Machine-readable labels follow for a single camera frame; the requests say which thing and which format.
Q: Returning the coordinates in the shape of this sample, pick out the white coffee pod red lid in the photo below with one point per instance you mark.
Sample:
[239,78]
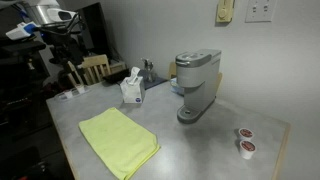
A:
[246,133]
[247,149]

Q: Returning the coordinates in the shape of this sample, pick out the grey pod coffee machine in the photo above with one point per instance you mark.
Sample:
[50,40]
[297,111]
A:
[196,80]

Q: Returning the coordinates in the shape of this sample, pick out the grey tissue box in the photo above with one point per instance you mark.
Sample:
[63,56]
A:
[132,93]

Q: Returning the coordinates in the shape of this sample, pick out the clear plastic tray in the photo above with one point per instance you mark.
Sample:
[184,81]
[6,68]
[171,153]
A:
[71,94]

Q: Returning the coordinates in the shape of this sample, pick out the small white cup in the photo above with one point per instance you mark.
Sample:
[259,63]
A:
[68,94]
[80,88]

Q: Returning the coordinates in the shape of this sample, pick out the dark blue cloth mat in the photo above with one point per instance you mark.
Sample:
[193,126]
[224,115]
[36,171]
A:
[155,81]

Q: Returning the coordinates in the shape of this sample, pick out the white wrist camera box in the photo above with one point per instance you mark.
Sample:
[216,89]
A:
[21,30]

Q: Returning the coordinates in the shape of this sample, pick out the black equipment rack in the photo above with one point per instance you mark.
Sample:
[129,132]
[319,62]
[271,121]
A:
[20,83]

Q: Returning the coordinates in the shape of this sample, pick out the white light switch plate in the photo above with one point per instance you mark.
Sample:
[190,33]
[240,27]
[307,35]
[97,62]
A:
[260,10]

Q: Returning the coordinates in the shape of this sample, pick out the beige wall thermostat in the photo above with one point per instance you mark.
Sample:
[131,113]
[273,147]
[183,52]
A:
[224,11]

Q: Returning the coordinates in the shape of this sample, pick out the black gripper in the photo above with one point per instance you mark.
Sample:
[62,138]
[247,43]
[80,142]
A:
[68,48]

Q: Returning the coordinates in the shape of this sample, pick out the blue face mask box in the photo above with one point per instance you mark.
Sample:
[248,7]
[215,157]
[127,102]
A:
[175,87]

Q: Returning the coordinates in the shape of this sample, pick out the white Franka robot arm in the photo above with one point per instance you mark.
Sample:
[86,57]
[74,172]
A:
[50,11]

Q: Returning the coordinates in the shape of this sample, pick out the yellow-green towel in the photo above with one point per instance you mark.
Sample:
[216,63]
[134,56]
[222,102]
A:
[118,141]

